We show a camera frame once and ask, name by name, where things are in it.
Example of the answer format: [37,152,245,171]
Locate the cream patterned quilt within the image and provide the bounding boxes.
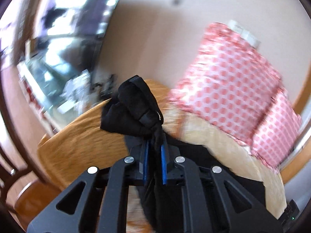
[162,104,287,218]

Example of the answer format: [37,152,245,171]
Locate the wooden chair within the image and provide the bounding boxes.
[0,145,63,231]

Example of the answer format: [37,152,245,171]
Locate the black pants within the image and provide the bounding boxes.
[98,76,282,232]

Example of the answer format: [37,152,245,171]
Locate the pink polka dot pillow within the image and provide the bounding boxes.
[169,23,281,145]
[251,88,302,169]

